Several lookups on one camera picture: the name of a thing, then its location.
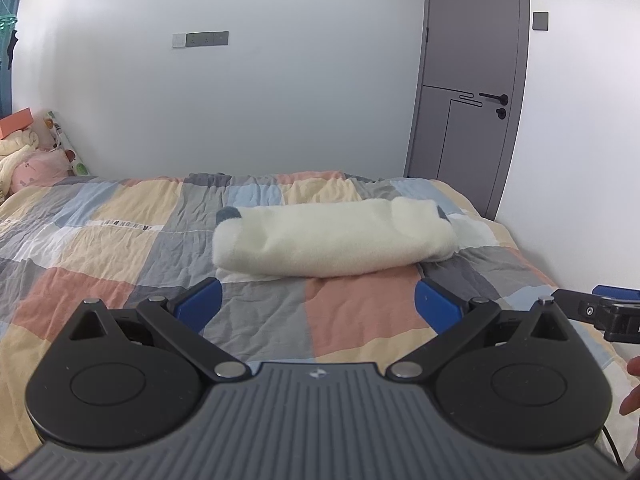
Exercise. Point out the pink pillow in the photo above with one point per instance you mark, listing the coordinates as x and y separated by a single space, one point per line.
40 170

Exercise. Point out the cream fluffy blanket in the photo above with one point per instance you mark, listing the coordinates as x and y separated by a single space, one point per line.
15 160

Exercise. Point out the patchwork bed quilt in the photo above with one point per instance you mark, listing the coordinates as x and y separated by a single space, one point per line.
350 305

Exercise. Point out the green clothes hangers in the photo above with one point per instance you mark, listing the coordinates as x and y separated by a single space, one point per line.
7 22

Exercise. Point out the striped fleece blanket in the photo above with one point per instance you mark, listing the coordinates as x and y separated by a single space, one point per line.
330 240

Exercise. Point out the orange box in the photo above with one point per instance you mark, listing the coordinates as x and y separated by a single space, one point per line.
15 122

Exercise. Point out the grey wall switch panel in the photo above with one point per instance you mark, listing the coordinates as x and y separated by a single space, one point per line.
200 39

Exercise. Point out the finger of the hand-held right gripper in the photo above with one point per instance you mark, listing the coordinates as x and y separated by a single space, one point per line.
575 302
617 291

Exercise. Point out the grey door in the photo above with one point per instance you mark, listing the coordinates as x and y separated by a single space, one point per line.
470 60

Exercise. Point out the black door lock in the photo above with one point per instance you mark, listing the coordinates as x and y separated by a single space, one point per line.
500 114

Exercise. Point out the white dotted pillow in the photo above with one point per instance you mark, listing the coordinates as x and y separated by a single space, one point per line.
65 147

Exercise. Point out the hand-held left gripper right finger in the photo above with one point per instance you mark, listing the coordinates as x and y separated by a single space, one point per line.
435 305

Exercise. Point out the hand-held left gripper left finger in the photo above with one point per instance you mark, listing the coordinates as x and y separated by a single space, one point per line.
200 302

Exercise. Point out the person's right hand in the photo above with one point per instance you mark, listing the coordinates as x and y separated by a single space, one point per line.
634 400

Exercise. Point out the dark wall switch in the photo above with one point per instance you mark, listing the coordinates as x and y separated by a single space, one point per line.
540 20

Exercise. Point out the teal curtain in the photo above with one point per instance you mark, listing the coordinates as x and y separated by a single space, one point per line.
5 85

